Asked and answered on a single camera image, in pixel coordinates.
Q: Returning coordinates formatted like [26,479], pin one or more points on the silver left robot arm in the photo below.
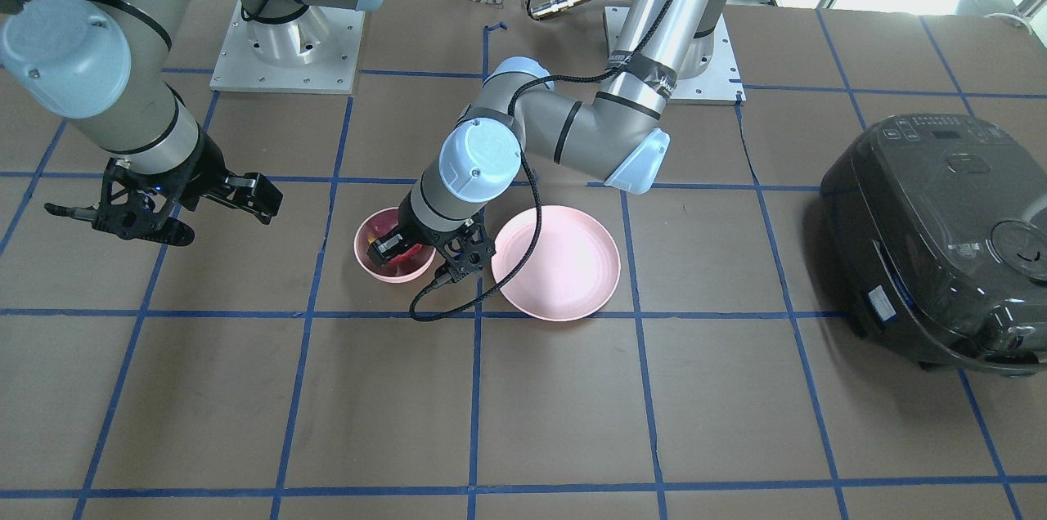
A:
[605,126]

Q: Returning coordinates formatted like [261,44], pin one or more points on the red apple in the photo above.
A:
[389,251]

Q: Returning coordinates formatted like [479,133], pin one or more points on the silver metal cylinder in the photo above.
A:
[546,10]

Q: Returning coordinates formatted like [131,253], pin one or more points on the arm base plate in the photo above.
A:
[706,69]
[315,54]

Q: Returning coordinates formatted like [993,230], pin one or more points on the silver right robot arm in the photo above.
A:
[98,64]

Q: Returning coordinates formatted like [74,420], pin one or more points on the pink plate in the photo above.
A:
[573,271]

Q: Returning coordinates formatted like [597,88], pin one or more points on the pink bowl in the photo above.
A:
[403,268]

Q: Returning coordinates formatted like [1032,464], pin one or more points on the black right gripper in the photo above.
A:
[199,169]

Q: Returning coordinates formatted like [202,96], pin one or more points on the dark grey rice cooker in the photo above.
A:
[939,220]

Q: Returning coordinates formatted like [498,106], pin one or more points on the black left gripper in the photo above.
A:
[418,230]

